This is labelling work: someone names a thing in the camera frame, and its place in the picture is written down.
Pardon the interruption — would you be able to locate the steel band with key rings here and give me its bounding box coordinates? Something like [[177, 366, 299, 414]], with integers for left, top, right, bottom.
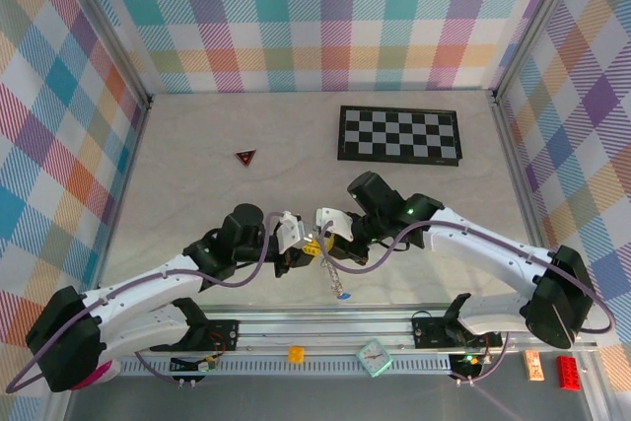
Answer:
[[315, 231, 346, 297]]

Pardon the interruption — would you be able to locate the black grey chessboard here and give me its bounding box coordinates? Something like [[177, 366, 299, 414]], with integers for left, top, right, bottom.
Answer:
[[336, 105, 464, 169]]

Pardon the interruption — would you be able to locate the teal square clock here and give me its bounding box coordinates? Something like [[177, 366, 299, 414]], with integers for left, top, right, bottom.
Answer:
[[355, 337, 393, 377]]

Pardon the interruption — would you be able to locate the small circuit board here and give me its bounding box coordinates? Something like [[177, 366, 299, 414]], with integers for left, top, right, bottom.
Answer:
[[448, 351, 494, 379], [170, 354, 218, 374]]

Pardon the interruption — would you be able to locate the orange wooden block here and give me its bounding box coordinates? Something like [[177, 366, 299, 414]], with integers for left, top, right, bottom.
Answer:
[[523, 349, 545, 383]]

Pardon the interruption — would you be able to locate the red toy brick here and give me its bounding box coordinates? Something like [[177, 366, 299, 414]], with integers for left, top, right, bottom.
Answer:
[[556, 355, 584, 389]]

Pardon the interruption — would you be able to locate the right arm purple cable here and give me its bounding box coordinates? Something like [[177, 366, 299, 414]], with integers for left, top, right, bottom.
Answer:
[[319, 221, 617, 386]]

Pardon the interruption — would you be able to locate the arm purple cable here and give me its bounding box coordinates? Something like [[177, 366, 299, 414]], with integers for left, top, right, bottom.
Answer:
[[4, 213, 287, 392], [319, 221, 617, 386]]

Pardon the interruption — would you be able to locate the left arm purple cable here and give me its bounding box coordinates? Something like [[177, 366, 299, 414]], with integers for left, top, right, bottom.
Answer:
[[4, 213, 287, 392]]

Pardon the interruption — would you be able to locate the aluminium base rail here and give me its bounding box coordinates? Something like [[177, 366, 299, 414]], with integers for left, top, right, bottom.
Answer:
[[63, 310, 600, 354]]

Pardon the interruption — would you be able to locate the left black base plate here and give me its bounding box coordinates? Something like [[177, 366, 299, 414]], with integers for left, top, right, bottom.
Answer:
[[196, 319, 241, 353]]

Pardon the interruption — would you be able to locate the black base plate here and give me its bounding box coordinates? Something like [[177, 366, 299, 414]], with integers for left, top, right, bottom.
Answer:
[[196, 319, 241, 353], [411, 316, 504, 351]]

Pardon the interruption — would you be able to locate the grey slotted cable duct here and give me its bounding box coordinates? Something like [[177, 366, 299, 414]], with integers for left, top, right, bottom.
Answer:
[[117, 356, 455, 377]]

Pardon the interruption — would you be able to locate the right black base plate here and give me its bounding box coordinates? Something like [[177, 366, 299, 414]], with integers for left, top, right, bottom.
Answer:
[[411, 316, 504, 351]]

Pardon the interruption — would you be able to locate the aluminium side rail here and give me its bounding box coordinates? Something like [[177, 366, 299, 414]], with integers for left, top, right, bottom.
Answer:
[[490, 93, 569, 314], [91, 95, 155, 314]]

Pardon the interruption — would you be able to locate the aluminium frame post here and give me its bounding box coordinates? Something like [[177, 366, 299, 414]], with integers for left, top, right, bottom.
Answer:
[[490, 0, 596, 105], [51, 0, 154, 109]]

